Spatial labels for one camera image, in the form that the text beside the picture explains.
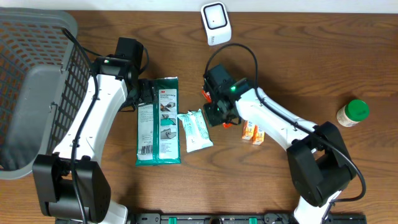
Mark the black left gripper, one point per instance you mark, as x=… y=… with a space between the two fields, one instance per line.
x=149 y=92

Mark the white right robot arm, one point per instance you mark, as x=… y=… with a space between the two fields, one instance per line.
x=318 y=159

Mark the red snack packet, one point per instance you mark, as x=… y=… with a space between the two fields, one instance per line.
x=206 y=96

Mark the white barcode scanner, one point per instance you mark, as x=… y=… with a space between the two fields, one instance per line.
x=216 y=23

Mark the light teal snack packet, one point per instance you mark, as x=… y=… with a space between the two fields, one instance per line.
x=196 y=131

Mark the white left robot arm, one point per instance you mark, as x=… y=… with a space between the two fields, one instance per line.
x=71 y=187

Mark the green white wipes pack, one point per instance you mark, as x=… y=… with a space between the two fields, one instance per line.
x=157 y=127

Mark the orange juice box pair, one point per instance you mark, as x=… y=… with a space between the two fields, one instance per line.
x=253 y=132

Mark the grey plastic mesh basket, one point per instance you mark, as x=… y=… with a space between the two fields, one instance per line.
x=44 y=79

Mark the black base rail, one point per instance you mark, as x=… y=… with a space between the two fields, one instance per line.
x=155 y=218

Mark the green lid white jar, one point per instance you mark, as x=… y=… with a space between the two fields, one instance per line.
x=353 y=113

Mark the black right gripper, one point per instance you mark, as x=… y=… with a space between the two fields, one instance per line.
x=212 y=119

